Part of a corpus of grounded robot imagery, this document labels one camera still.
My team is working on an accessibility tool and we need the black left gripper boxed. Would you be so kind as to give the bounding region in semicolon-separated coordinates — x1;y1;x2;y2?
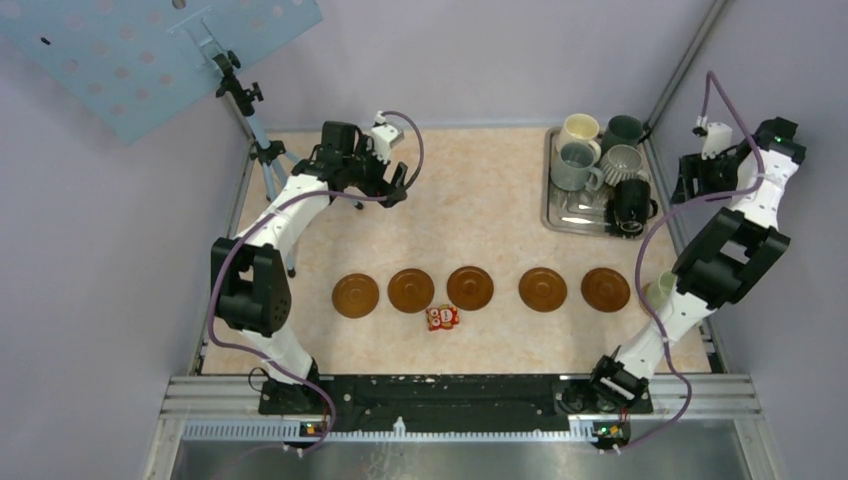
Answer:
342;134;406;207

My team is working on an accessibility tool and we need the black mug white inside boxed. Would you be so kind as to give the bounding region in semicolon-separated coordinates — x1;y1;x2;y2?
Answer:
605;178;659;238

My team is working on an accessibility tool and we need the light green mug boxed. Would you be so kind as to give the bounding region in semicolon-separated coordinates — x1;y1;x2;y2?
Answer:
644;271;677;313

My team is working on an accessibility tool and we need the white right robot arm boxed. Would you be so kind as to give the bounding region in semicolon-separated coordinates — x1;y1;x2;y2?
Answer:
586;117;806;412

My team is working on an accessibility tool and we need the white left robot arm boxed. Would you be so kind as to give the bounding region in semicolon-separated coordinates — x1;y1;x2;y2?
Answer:
210;111;408;414

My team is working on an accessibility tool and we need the brown wooden coaster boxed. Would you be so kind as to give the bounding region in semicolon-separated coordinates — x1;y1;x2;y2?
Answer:
446;266;494;311
580;267;631;313
518;267;568;313
331;273;380;319
387;268;435;314

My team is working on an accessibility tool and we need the grey ribbed mug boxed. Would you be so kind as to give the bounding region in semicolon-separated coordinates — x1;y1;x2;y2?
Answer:
597;144;649;187

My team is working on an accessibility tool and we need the dark green mug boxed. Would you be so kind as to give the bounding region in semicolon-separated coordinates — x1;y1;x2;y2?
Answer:
600;114;645;155

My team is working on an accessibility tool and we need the silver metal tray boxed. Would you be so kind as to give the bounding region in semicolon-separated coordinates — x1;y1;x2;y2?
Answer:
541;127;648;239

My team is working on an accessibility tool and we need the grey blue mug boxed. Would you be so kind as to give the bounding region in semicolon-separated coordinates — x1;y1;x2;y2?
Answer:
550;142;605;192

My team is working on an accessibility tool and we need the cream mug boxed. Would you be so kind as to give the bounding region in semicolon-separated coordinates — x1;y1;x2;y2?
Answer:
555;113;601;163

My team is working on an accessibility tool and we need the red owl toy block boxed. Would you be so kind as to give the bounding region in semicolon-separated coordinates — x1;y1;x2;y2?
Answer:
425;304;460;332

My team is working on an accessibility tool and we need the blue perforated panel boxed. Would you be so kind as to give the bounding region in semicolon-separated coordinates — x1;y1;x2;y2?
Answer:
1;0;323;143

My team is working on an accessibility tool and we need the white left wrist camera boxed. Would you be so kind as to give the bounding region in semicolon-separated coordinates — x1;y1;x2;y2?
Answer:
369;111;404;165

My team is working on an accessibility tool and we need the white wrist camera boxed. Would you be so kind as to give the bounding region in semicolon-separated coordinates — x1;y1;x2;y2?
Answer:
369;111;404;165
693;115;733;160

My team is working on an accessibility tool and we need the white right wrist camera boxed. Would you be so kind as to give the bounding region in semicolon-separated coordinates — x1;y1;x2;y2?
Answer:
693;115;733;160

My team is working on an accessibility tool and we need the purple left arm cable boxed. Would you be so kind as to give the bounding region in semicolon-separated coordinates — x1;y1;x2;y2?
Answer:
206;110;425;457

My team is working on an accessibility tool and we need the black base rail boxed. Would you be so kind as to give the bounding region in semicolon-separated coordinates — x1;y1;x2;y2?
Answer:
259;374;653;417

